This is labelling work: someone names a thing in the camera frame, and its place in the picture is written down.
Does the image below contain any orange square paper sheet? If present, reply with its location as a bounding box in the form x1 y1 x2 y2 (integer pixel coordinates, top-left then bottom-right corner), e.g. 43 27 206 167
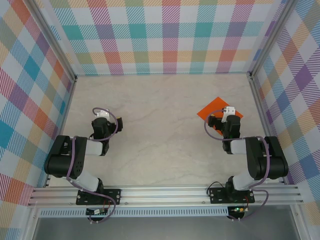
196 96 244 136

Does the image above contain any small black circuit board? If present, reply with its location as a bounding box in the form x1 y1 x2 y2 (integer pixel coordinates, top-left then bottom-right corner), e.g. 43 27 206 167
85 208 109 216

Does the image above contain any grey metal shelf plate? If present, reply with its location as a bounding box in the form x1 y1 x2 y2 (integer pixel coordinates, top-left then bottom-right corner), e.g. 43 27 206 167
31 216 301 240

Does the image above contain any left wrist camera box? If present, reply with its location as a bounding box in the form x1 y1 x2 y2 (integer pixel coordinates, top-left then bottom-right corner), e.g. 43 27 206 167
95 108 111 118

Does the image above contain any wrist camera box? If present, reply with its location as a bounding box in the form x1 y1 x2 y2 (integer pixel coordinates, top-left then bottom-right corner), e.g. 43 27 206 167
95 108 111 118
222 106 236 123

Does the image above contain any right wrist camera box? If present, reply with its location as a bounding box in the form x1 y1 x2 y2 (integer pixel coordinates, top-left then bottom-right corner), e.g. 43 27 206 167
222 106 236 123

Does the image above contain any aluminium side rail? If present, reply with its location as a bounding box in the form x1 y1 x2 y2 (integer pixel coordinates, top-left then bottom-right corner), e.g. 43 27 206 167
246 71 288 186
44 76 78 188

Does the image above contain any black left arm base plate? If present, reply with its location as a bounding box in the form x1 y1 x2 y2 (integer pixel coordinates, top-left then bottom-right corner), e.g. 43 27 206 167
76 188 122 206

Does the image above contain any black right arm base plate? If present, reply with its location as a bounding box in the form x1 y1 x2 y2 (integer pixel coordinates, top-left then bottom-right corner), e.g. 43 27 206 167
208 187 256 205

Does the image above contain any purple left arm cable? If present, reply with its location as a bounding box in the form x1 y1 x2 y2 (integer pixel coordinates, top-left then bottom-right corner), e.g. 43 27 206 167
66 107 119 224

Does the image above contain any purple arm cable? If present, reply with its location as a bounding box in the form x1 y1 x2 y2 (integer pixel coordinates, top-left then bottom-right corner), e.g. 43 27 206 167
204 107 273 222
66 107 119 224

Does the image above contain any long aluminium mounting rail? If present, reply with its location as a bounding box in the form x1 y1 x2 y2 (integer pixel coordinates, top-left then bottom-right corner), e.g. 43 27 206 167
27 184 305 207

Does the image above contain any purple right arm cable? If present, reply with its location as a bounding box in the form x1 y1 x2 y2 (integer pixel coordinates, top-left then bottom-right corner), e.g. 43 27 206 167
204 107 273 222

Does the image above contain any slotted grey cable duct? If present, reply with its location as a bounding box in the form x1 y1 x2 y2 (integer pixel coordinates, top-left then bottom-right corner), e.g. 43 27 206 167
38 208 230 218

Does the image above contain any tall aluminium frame post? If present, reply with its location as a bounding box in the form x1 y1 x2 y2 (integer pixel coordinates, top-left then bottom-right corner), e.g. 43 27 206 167
23 0 78 83
249 0 300 79

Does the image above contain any short aluminium frame leg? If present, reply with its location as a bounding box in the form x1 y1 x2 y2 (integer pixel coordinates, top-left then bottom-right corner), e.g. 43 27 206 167
23 206 40 240
291 205 308 240

